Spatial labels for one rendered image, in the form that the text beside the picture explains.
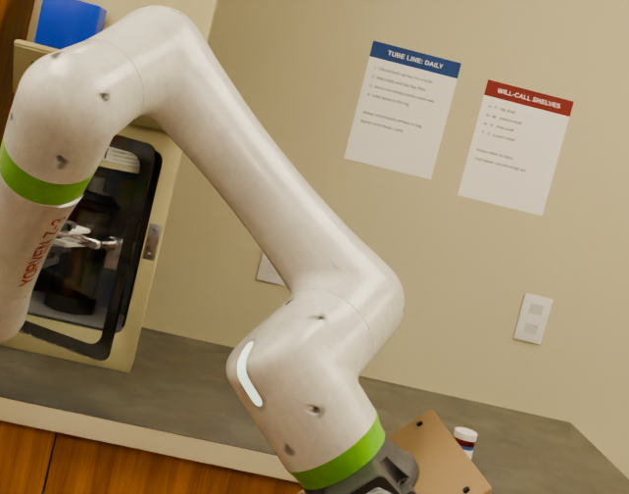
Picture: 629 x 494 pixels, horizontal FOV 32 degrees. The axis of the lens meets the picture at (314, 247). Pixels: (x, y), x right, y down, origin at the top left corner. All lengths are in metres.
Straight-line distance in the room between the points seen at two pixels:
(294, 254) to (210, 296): 1.19
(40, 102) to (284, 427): 0.46
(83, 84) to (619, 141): 1.66
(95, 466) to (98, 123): 0.81
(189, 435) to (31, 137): 0.75
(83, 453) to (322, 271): 0.70
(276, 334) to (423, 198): 1.34
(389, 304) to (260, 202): 0.21
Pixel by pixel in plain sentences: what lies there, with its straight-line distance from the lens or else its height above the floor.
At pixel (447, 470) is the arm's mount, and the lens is 1.33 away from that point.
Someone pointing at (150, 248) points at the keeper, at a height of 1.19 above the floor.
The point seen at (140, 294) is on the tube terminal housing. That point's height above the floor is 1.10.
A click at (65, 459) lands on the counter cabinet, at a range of 1.93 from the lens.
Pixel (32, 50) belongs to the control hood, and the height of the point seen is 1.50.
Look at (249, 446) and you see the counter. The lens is 1.89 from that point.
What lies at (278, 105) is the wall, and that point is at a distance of 2.51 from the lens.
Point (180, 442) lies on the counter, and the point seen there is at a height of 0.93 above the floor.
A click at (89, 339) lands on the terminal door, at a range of 2.01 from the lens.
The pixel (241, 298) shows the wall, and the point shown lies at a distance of 2.56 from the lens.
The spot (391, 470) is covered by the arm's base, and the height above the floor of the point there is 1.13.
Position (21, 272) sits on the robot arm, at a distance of 1.50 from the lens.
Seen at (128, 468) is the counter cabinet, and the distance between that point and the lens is 1.93.
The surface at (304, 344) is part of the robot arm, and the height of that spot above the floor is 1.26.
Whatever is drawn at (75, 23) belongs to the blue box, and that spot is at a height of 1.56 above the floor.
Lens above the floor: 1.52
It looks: 7 degrees down
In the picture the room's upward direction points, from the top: 14 degrees clockwise
